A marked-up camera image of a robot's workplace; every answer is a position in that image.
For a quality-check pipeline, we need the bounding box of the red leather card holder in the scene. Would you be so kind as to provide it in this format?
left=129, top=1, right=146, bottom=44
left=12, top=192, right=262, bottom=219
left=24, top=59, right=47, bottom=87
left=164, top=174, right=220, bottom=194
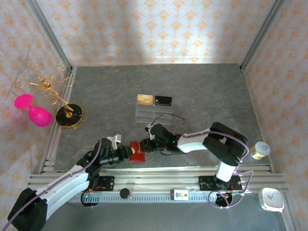
left=129, top=141, right=146, bottom=164

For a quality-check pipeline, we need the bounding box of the clear acrylic tiered card stand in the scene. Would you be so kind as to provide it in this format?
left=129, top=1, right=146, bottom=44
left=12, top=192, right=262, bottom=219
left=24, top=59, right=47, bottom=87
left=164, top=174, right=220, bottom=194
left=135, top=95, right=173, bottom=126

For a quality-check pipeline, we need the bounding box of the black card with copper lines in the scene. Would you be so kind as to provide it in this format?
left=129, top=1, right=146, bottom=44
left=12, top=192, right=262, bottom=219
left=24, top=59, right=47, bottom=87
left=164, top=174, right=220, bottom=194
left=154, top=95, right=173, bottom=107

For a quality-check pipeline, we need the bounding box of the gold plastic card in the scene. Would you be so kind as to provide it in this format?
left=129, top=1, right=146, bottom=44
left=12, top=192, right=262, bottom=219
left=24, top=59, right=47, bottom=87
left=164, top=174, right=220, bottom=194
left=137, top=94, right=154, bottom=106

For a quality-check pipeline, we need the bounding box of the black round knob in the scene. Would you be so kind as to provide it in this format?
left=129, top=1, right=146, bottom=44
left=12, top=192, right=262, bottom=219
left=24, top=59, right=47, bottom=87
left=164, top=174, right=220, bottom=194
left=119, top=188, right=131, bottom=200

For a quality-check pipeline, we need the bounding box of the white number label tag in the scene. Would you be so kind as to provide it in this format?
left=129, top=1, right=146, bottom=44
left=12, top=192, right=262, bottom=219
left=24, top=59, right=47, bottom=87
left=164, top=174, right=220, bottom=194
left=170, top=189, right=189, bottom=201

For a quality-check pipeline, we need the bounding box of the yellow can with white lid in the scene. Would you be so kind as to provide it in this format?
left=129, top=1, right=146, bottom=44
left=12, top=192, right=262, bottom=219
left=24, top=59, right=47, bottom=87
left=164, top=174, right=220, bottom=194
left=250, top=141, right=271, bottom=160

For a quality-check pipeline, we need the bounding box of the white square alarm clock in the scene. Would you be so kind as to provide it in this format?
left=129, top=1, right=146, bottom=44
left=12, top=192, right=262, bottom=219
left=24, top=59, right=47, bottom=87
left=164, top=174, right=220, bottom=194
left=257, top=187, right=285, bottom=213

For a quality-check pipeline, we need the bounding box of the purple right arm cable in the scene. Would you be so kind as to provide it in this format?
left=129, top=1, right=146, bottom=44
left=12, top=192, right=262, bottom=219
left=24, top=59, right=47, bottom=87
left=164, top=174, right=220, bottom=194
left=149, top=113, right=254, bottom=209

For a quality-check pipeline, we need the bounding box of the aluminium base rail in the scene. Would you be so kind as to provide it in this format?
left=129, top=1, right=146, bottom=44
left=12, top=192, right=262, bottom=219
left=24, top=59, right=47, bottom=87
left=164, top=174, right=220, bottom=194
left=28, top=165, right=287, bottom=194

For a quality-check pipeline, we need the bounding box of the black round cable port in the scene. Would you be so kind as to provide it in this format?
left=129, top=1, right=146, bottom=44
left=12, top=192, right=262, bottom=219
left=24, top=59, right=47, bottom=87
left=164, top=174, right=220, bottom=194
left=81, top=192, right=100, bottom=208
left=215, top=193, right=233, bottom=208

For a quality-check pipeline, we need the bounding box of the grey slotted cable tray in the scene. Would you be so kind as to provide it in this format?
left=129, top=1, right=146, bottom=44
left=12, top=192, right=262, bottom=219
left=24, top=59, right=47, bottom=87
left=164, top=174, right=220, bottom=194
left=71, top=193, right=218, bottom=204

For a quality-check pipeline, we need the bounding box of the aluminium side rail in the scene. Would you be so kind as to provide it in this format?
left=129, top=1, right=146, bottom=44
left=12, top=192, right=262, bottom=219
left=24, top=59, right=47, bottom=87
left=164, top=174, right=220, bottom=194
left=38, top=66, right=78, bottom=174

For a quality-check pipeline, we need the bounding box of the gold wire rack black base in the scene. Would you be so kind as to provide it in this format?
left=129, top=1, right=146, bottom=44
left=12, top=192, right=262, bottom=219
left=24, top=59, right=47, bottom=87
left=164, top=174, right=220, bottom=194
left=14, top=63, right=84, bottom=129

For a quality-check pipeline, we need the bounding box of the aluminium frame post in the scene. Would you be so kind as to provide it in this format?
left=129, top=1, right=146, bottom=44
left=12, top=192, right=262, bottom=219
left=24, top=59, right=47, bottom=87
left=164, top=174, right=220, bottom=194
left=26, top=0, right=74, bottom=71
left=240, top=0, right=286, bottom=71

